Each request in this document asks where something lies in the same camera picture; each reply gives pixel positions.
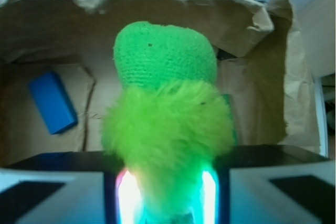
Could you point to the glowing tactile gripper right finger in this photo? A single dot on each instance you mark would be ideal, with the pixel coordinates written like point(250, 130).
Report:
point(270, 184)

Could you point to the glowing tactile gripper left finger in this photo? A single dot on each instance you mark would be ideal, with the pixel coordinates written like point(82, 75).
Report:
point(69, 187)

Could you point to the green plush animal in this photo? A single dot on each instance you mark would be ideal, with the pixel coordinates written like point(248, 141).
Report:
point(170, 121)

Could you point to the green rectangular block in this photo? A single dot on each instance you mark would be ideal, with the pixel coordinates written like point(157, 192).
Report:
point(226, 97)

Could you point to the blue rectangular block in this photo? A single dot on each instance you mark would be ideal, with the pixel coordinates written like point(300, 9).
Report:
point(53, 103)

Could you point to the brown paper bag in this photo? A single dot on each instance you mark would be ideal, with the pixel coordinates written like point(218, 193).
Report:
point(254, 51)

